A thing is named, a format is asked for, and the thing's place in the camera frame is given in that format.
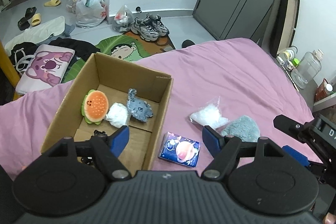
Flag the grey fluffy plush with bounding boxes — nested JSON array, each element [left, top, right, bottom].
[[220, 115, 261, 142]]

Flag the clear bag white stuffing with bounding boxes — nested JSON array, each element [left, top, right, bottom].
[[189, 97, 230, 129]]

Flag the blue tissue pack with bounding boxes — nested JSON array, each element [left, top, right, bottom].
[[158, 132, 201, 168]]

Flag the white soft ball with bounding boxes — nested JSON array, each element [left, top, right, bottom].
[[104, 102, 129, 128]]

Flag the burger plush toy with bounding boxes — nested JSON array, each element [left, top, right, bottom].
[[81, 89, 109, 125]]

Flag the grey denim plush toy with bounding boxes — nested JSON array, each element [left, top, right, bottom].
[[126, 89, 153, 123]]

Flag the pink bed sheet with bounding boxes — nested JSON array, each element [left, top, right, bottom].
[[1, 38, 317, 178]]

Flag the clear plastic jug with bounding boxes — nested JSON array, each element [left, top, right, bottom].
[[291, 49, 324, 89]]

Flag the pink bear cushion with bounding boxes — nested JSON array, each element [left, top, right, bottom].
[[15, 44, 75, 95]]

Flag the black clothes on floor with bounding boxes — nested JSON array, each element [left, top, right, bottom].
[[49, 38, 100, 61]]

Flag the green cartoon floor mat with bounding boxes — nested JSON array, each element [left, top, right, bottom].
[[61, 31, 176, 84]]

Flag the black slipper by bed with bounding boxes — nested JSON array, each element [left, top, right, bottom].
[[182, 39, 195, 48]]

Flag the black tote bag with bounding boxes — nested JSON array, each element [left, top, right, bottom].
[[10, 42, 38, 76]]

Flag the leaning framed board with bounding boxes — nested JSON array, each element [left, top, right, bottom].
[[269, 0, 300, 57]]

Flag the small clear plastic bag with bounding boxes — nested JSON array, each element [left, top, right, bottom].
[[112, 5, 134, 32]]

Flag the grey sneaker right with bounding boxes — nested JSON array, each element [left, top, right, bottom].
[[146, 14, 170, 37]]

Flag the white towel on floor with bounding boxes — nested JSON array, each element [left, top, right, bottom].
[[4, 16, 66, 55]]

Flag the large white plastic bag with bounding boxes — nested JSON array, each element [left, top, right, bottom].
[[75, 0, 106, 28]]

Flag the yellow slipper near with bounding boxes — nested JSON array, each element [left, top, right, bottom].
[[31, 13, 42, 27]]

